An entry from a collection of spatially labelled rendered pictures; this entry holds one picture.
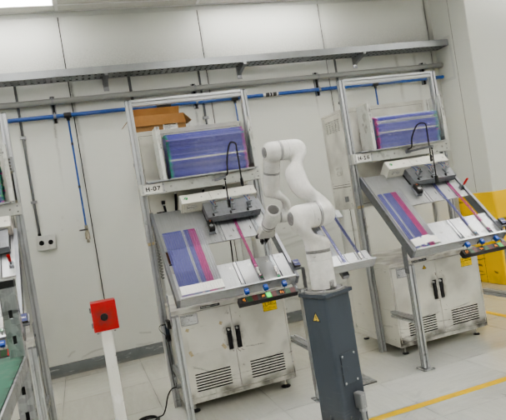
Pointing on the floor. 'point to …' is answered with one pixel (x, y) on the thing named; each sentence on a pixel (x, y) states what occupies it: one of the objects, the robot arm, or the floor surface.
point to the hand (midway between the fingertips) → (263, 240)
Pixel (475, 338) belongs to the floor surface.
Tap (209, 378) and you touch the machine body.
